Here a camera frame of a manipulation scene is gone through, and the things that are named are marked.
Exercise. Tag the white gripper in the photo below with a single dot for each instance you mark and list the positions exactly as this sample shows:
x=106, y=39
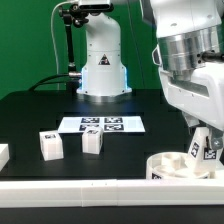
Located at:
x=202, y=97

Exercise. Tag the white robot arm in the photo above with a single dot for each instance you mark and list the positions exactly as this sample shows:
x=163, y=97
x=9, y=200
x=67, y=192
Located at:
x=189, y=55

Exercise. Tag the white sheet with tags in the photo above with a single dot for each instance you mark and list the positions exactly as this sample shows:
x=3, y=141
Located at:
x=108, y=124

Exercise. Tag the white block at left edge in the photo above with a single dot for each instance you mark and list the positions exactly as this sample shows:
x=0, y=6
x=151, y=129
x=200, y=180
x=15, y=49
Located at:
x=4, y=155

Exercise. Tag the white obstacle wall frame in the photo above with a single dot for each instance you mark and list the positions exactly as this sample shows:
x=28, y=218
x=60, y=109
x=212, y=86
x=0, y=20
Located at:
x=97, y=193

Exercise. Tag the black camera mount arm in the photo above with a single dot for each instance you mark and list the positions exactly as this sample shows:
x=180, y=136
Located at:
x=72, y=17

